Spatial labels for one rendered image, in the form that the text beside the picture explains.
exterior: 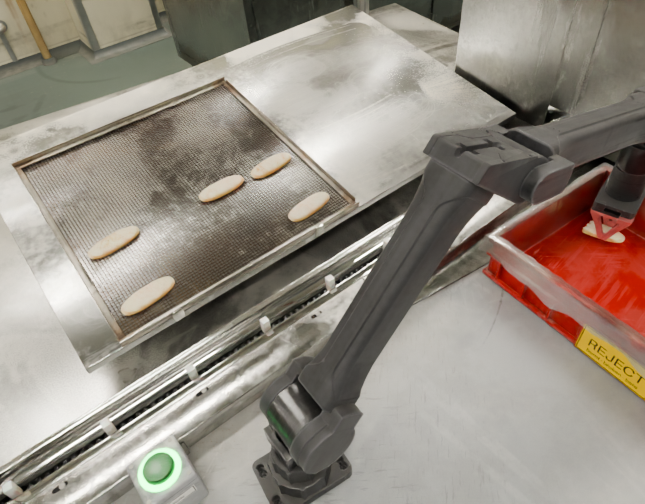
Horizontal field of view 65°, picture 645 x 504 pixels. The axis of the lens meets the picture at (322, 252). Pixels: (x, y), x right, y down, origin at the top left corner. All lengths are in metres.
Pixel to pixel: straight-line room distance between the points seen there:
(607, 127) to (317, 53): 0.85
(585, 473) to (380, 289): 0.42
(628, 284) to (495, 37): 0.62
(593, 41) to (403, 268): 0.76
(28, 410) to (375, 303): 0.63
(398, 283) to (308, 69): 0.89
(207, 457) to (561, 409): 0.53
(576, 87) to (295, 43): 0.69
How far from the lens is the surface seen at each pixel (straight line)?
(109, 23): 4.24
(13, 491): 0.87
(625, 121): 0.78
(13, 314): 1.14
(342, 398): 0.61
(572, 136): 0.68
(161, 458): 0.74
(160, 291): 0.91
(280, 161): 1.08
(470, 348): 0.89
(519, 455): 0.82
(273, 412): 0.65
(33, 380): 1.01
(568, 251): 1.07
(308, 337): 0.84
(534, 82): 1.29
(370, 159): 1.11
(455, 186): 0.52
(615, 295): 1.02
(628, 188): 0.99
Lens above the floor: 1.55
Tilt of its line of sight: 46 degrees down
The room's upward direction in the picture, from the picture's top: 6 degrees counter-clockwise
